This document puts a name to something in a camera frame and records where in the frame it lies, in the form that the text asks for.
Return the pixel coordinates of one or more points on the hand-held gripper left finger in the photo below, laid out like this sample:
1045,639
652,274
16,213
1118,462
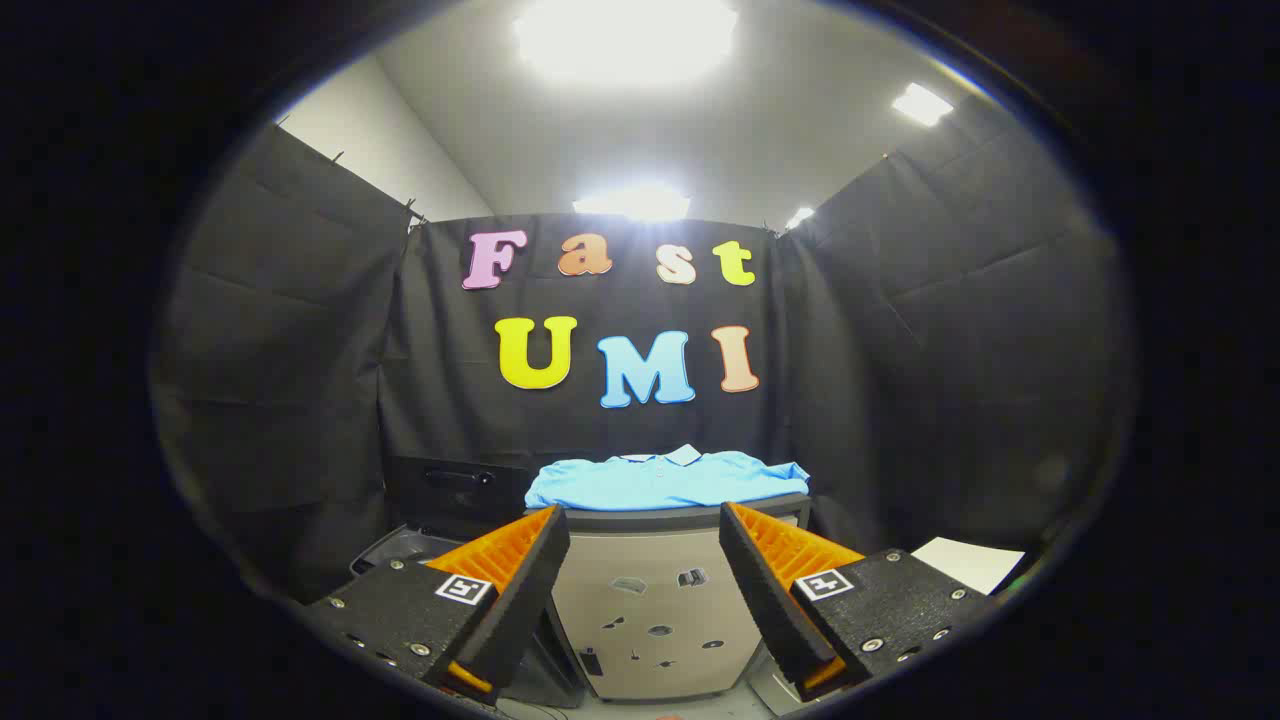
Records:
520,600

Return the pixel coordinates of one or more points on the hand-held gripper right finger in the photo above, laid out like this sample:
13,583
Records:
765,600

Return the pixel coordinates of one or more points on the beige cabinet with grey top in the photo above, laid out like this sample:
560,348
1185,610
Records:
650,610

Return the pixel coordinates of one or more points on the large ceiling light panel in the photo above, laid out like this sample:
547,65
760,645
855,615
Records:
625,40

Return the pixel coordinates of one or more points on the grey washing machine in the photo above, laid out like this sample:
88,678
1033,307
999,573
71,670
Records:
385,550

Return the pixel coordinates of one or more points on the light blue polo shirt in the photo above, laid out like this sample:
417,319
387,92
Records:
660,480

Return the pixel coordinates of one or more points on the black backdrop cloth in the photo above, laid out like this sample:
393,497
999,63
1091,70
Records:
620,430

